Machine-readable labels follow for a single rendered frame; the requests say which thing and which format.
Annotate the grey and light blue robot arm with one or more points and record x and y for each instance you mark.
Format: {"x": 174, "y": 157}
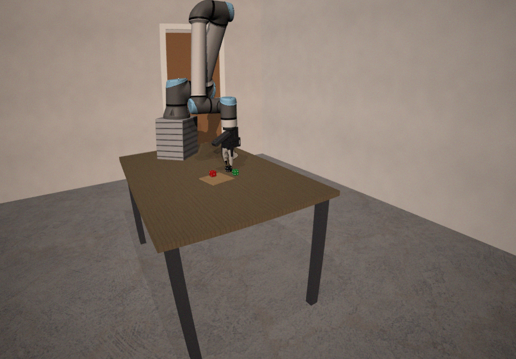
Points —
{"x": 200, "y": 91}

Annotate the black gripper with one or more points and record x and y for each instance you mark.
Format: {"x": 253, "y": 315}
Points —
{"x": 228, "y": 145}

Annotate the tan cork mat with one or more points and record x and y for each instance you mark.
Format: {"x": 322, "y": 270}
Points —
{"x": 218, "y": 179}

